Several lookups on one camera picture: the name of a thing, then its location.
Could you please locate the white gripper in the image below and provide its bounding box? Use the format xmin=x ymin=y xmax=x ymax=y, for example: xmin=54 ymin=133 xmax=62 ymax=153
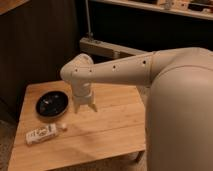
xmin=72 ymin=83 xmax=98 ymax=114

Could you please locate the wooden beam rail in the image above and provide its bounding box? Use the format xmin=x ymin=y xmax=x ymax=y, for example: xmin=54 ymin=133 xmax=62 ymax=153
xmin=79 ymin=37 xmax=144 ymax=59

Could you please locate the black ceramic bowl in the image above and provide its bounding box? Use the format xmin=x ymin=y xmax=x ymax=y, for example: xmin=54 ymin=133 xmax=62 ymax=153
xmin=35 ymin=91 xmax=69 ymax=118

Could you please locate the metal vertical pole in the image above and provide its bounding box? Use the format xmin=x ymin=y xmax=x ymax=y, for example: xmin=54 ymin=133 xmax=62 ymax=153
xmin=85 ymin=0 xmax=93 ymax=41

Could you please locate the wooden table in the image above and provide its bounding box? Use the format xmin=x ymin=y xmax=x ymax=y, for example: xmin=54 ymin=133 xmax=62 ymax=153
xmin=8 ymin=81 xmax=146 ymax=171

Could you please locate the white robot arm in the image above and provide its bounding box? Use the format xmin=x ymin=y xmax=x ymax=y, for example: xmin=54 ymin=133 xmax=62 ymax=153
xmin=60 ymin=47 xmax=213 ymax=171

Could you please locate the wooden shelf with items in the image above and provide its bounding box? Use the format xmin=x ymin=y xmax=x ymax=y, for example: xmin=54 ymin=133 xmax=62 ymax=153
xmin=92 ymin=0 xmax=213 ymax=21

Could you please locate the white plastic bottle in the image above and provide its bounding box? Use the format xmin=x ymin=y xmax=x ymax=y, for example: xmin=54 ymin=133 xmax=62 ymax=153
xmin=25 ymin=123 xmax=68 ymax=145

